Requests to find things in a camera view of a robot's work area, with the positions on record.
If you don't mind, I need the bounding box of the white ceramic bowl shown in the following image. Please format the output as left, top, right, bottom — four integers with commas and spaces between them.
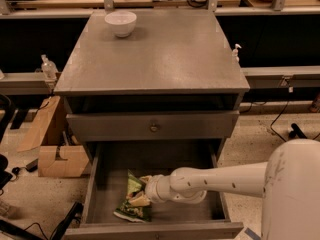
105, 11, 137, 37

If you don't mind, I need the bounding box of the cardboard box on floor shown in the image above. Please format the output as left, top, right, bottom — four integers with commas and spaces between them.
38, 146, 90, 178

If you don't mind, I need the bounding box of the closed grey top drawer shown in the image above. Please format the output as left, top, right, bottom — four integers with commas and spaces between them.
66, 111, 239, 142

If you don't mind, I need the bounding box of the black bar lower left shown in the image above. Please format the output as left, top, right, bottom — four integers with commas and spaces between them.
49, 202, 83, 240

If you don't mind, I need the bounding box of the black power cable with adapter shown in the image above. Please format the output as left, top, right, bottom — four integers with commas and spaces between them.
269, 100, 320, 143

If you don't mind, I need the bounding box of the small white pump bottle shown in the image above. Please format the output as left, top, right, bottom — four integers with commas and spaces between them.
232, 43, 242, 62

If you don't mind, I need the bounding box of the clear pump bottle left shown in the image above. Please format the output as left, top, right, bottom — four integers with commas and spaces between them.
41, 54, 58, 80

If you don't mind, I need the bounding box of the open grey middle drawer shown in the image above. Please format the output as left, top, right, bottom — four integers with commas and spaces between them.
64, 140, 243, 240

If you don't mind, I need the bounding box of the grey wooden drawer cabinet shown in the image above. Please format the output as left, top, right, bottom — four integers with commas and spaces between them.
53, 9, 251, 240

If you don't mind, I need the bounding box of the green jalapeno chip bag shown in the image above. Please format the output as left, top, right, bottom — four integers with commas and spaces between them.
113, 171, 152, 223

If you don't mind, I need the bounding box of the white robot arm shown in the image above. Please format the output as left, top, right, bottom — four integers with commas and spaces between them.
129, 139, 320, 240

